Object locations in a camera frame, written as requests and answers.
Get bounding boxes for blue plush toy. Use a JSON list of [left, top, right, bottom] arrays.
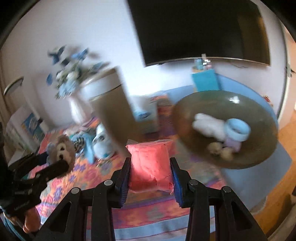
[[70, 124, 117, 164]]

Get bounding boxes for floral orange blanket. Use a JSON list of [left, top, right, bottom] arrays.
[[35, 93, 228, 229]]

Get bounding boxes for blue round container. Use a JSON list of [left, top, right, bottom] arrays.
[[224, 118, 252, 142]]

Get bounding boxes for blue artificial flowers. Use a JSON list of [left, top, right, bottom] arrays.
[[46, 45, 110, 100]]

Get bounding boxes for white plush toy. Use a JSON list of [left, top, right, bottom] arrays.
[[193, 113, 228, 142]]

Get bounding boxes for white ribbed vase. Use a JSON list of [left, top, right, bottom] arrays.
[[68, 93, 89, 124]]

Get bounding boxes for pen holder with items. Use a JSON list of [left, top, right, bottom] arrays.
[[194, 54, 213, 70]]

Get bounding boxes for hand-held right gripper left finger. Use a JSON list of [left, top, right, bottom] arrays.
[[35, 158, 132, 241]]

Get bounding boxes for pink soft packet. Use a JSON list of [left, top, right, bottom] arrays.
[[125, 139, 175, 195]]

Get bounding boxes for brown monkey plush toy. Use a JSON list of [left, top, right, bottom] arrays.
[[46, 134, 77, 179]]

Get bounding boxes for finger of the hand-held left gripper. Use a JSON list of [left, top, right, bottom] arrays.
[[8, 152, 50, 175], [35, 161, 70, 184]]

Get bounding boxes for person's left hand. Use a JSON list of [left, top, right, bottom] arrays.
[[22, 207, 41, 234]]

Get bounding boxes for light blue tablecloth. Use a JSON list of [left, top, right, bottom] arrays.
[[113, 74, 293, 240]]

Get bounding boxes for brown round basin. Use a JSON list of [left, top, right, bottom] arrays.
[[172, 90, 279, 169]]

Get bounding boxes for beige cylindrical bin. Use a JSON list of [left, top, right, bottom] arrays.
[[80, 66, 144, 145]]

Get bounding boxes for black television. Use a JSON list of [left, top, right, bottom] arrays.
[[127, 0, 271, 68]]

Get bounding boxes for teal box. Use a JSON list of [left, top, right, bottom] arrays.
[[191, 70, 221, 92]]

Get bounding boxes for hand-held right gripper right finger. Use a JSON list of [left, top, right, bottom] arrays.
[[170, 158, 269, 241]]

